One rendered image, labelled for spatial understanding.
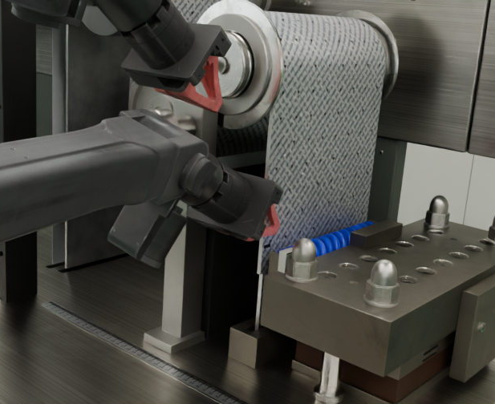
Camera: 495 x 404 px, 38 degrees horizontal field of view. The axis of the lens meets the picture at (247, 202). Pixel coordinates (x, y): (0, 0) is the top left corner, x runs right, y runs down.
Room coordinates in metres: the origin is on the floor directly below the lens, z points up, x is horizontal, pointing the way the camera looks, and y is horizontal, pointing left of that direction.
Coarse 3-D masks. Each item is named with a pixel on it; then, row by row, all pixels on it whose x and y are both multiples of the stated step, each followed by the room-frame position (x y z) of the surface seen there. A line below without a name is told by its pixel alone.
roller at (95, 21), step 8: (256, 0) 1.14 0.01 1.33; (88, 8) 1.02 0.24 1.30; (96, 8) 1.01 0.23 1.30; (88, 16) 1.02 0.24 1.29; (96, 16) 1.01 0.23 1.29; (104, 16) 1.00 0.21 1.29; (88, 24) 1.02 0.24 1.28; (96, 24) 1.01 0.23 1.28; (104, 24) 1.00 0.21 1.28; (96, 32) 1.01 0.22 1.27; (104, 32) 1.00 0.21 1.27; (112, 32) 0.98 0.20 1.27
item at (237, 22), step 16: (224, 16) 0.83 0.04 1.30; (240, 16) 0.82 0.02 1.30; (240, 32) 0.82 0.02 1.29; (256, 32) 0.80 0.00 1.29; (256, 48) 0.80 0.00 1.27; (256, 64) 0.80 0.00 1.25; (256, 80) 0.80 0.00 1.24; (240, 96) 0.81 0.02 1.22; (256, 96) 0.80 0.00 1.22; (224, 112) 0.83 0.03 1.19; (240, 112) 0.81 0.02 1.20
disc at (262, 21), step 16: (224, 0) 0.84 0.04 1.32; (240, 0) 0.83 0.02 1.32; (208, 16) 0.86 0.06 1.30; (256, 16) 0.81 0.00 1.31; (272, 32) 0.80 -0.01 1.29; (272, 48) 0.79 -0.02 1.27; (272, 64) 0.79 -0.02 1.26; (272, 80) 0.79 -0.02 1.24; (272, 96) 0.79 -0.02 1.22; (256, 112) 0.80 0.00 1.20; (240, 128) 0.82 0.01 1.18
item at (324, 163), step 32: (288, 128) 0.82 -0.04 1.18; (320, 128) 0.87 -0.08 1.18; (352, 128) 0.93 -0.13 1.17; (288, 160) 0.82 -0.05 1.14; (320, 160) 0.88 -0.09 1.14; (352, 160) 0.93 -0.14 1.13; (288, 192) 0.83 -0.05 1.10; (320, 192) 0.88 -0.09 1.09; (352, 192) 0.94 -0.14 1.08; (288, 224) 0.83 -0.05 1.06; (320, 224) 0.89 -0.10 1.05; (352, 224) 0.95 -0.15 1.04
